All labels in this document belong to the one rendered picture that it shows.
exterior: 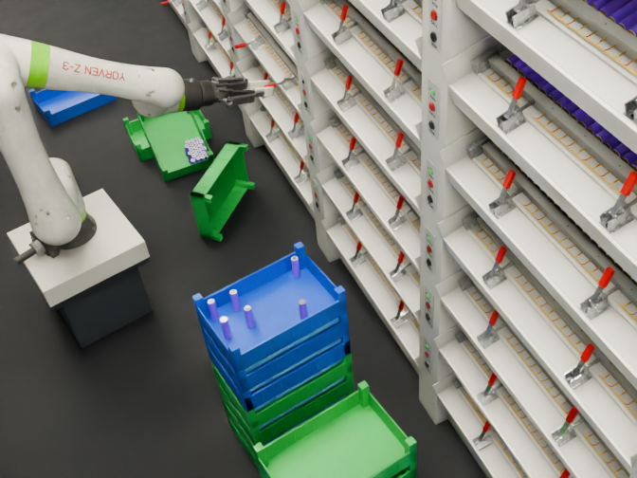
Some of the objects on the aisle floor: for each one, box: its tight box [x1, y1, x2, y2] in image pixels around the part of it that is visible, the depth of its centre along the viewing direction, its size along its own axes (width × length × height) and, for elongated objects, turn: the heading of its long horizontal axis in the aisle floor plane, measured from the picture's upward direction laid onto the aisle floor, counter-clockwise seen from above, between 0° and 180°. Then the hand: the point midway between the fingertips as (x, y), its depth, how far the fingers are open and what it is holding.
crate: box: [28, 88, 117, 127], centre depth 348 cm, size 30×20×8 cm
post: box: [419, 0, 490, 425], centre depth 168 cm, size 20×9×176 cm, turn 119°
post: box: [289, 0, 340, 263], centre depth 215 cm, size 20×9×176 cm, turn 119°
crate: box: [190, 140, 256, 242], centre depth 286 cm, size 8×30×20 cm, turn 164°
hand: (261, 88), depth 248 cm, fingers open, 3 cm apart
